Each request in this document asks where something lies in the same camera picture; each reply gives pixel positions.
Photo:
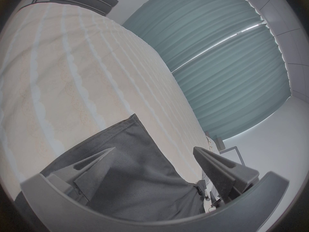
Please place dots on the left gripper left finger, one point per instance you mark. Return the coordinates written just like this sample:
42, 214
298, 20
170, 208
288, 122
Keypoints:
94, 173

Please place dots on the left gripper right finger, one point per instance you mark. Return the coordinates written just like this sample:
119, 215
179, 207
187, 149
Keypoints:
224, 175

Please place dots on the black T-shirt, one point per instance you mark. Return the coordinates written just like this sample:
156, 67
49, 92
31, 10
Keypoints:
144, 173

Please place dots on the bed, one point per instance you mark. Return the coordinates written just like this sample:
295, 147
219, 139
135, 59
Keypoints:
84, 69

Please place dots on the grey bedside table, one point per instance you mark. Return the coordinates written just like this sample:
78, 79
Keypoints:
219, 142

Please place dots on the white printed pillow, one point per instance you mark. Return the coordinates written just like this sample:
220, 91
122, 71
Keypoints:
211, 144

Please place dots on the blue-green curtain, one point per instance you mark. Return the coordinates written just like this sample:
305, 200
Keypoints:
236, 86
193, 16

